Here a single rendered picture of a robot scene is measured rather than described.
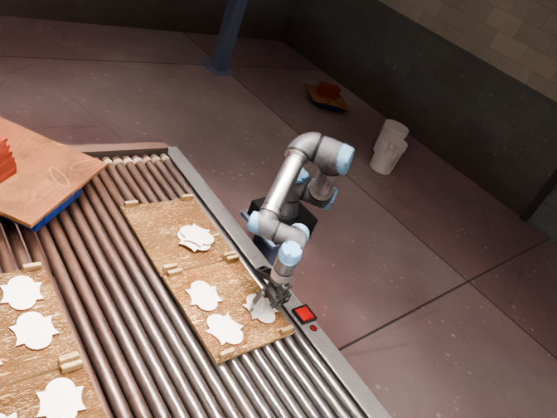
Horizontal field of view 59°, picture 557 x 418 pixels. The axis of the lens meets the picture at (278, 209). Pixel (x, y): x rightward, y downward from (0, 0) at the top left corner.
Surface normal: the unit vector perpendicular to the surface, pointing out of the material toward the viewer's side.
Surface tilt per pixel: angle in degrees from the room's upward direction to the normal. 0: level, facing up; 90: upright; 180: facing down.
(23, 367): 0
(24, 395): 0
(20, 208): 0
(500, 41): 90
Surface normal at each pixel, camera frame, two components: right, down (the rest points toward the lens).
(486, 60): -0.73, 0.16
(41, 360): 0.33, -0.77
